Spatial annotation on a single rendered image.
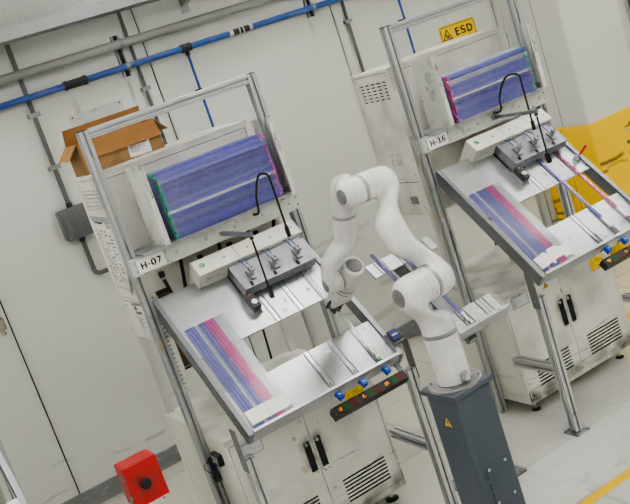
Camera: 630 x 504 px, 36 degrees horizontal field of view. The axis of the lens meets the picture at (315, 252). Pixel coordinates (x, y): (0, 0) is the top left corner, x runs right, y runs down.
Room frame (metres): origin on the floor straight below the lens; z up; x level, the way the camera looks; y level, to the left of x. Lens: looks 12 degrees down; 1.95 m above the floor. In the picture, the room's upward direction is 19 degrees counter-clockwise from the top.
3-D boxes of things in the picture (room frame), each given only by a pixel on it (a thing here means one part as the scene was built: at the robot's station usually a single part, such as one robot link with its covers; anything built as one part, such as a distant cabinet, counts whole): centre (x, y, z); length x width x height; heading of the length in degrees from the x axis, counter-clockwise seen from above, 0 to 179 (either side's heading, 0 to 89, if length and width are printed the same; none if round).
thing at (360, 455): (3.93, 0.40, 0.31); 0.70 x 0.65 x 0.62; 117
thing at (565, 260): (4.43, -0.99, 0.65); 1.01 x 0.73 x 1.29; 27
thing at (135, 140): (4.06, 0.53, 1.82); 0.68 x 0.30 x 0.20; 117
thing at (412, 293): (3.09, -0.29, 1.00); 0.19 x 0.12 x 0.24; 119
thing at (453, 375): (3.11, -0.31, 0.79); 0.19 x 0.19 x 0.18
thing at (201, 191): (3.85, 0.29, 1.52); 0.51 x 0.13 x 0.27; 117
